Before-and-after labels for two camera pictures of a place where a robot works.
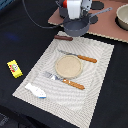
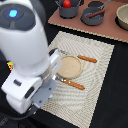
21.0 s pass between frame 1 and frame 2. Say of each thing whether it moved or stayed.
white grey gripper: moved
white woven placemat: stayed
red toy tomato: stayed
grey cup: stayed
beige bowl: stayed
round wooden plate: stayed
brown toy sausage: moved
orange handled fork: stayed
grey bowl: moved
